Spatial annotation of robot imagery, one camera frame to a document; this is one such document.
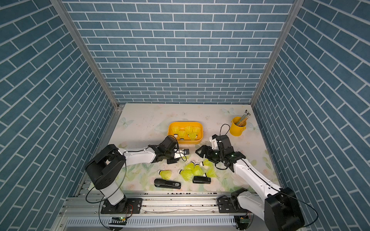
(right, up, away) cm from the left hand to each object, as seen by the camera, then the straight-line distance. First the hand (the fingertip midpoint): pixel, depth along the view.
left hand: (181, 154), depth 92 cm
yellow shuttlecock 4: (+10, +16, +7) cm, 20 cm away
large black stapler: (-9, -12, -14) cm, 20 cm away
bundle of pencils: (+42, +25, +2) cm, 49 cm away
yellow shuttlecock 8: (+4, -10, -9) cm, 14 cm away
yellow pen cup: (+38, +15, +7) cm, 41 cm away
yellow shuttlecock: (-5, +15, +8) cm, 18 cm away
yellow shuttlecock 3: (+5, +16, +7) cm, 18 cm away
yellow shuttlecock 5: (+7, +11, +10) cm, 17 cm away
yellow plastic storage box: (+4, +8, +6) cm, 11 cm away
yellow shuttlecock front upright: (+11, -8, -7) cm, 15 cm away
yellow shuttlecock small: (+6, -5, -7) cm, 11 cm away
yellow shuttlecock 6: (+16, -4, -6) cm, 18 cm away
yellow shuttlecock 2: (0, +13, +5) cm, 14 cm away
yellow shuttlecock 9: (+18, -8, -11) cm, 22 cm away
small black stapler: (+12, -13, -8) cm, 19 cm away
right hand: (+12, +3, -10) cm, 16 cm away
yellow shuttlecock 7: (-8, -9, -9) cm, 16 cm away
